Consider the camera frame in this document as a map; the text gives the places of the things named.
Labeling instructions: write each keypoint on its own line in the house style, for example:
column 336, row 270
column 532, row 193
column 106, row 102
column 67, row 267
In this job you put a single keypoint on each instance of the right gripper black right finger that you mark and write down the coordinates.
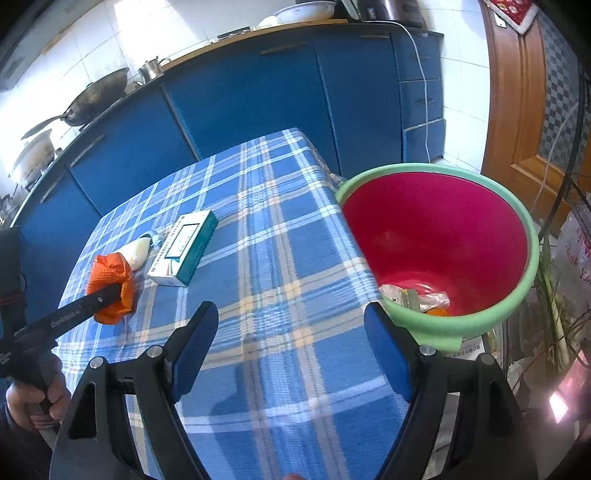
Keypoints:
column 489, row 439

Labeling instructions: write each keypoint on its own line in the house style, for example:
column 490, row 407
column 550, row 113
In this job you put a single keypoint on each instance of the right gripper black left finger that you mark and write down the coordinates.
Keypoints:
column 95, row 439

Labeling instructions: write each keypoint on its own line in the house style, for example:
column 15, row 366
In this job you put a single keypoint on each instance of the orange mesh cloth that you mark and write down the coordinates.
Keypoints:
column 111, row 274

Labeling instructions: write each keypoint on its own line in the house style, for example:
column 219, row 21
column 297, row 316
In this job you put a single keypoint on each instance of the small orange bag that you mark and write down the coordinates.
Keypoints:
column 438, row 312

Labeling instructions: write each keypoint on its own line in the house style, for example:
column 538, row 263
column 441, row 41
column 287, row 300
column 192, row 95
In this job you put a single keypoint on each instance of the pale yellow sponge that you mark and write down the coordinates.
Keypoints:
column 136, row 252

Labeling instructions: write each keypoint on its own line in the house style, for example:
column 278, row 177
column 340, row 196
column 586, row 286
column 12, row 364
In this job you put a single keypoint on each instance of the clear plastic bag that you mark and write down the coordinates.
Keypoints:
column 412, row 299

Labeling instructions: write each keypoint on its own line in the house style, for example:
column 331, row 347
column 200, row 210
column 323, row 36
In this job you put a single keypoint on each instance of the white teal small carton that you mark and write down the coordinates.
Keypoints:
column 178, row 257

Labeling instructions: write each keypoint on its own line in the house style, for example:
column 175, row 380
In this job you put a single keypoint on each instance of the small light blue cap piece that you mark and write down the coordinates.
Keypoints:
column 156, row 240

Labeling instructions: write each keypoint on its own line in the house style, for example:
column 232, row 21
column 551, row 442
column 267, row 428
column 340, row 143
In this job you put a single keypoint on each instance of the blue kitchen base cabinets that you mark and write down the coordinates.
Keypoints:
column 365, row 94

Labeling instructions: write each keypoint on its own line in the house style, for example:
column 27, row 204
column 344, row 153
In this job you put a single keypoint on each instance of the person's left hand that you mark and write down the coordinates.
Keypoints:
column 22, row 397

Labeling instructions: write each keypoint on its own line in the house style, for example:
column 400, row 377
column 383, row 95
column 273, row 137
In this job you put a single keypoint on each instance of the green onions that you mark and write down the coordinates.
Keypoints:
column 555, row 331

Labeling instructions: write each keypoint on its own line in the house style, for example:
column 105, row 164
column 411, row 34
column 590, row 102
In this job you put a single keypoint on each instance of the red basin with green rim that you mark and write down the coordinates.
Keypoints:
column 440, row 229

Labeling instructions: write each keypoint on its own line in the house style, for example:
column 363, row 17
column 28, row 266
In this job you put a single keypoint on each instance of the white cooking pot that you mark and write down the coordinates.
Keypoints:
column 34, row 158

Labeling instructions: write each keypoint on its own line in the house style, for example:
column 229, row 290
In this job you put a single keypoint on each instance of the blue plaid tablecloth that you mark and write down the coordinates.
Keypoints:
column 290, row 383

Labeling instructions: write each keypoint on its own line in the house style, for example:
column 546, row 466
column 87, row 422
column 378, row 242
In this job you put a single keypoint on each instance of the white plastic shopping bag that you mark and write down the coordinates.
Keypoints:
column 572, row 260

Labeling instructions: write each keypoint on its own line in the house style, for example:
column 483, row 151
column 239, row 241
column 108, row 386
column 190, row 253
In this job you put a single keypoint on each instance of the black wok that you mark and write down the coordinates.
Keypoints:
column 90, row 103

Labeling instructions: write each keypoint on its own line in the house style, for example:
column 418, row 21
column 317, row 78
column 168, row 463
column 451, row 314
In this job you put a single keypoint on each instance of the wooden door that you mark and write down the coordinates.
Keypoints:
column 538, row 141

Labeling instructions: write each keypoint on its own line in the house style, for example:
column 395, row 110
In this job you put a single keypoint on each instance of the steel kettle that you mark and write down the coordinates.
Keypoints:
column 152, row 69

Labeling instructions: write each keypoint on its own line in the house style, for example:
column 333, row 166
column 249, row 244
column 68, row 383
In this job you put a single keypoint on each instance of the red patterned quilted cloth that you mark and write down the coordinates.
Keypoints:
column 518, row 14

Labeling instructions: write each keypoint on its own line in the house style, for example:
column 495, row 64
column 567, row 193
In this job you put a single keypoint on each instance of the dark rice cooker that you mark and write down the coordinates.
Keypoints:
column 406, row 12

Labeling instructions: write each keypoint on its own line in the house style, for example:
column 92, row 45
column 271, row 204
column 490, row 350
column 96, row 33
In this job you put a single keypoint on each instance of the white bowl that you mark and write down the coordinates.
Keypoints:
column 309, row 11

